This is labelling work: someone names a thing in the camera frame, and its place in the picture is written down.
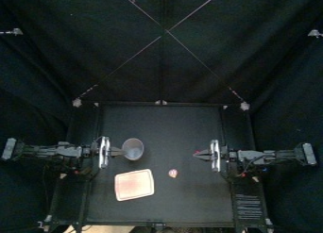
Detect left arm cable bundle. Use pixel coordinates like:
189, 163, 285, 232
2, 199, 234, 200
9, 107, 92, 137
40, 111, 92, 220
40, 160, 95, 181

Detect thin diagonal brace cord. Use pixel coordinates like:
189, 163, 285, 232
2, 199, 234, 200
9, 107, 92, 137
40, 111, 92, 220
118, 0, 245, 103
76, 0, 225, 99

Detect white text label sticker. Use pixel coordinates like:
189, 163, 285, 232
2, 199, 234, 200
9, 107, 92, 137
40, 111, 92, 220
234, 192, 265, 225

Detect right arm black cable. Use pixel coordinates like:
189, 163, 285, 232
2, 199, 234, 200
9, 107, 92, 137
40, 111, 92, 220
234, 154, 269, 178

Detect pink cutting board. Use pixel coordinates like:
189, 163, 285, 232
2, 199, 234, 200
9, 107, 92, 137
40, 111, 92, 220
114, 168, 156, 203

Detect grey bowl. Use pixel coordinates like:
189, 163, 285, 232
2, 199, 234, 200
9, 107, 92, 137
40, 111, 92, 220
120, 137, 144, 161

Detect silver frame clamp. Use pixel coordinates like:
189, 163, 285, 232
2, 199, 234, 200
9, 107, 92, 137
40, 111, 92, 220
0, 27, 24, 37
307, 28, 323, 39

